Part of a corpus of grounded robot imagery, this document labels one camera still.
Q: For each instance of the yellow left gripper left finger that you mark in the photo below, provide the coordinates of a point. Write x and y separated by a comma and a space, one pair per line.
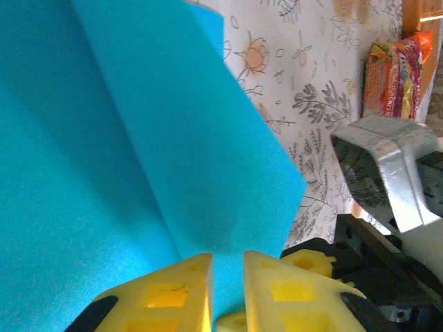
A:
162, 294

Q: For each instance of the wooden rack base board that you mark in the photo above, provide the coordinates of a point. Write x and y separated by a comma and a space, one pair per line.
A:
418, 14

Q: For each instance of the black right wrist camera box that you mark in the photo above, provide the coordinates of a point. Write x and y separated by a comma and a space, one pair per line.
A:
391, 166

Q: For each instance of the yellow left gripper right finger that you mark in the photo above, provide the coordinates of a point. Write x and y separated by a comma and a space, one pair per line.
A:
287, 304

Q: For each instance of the Fox's fruit candy bag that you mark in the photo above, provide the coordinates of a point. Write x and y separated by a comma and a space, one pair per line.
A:
398, 76

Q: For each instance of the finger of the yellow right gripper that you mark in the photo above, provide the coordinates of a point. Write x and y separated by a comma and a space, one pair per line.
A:
231, 323
308, 263

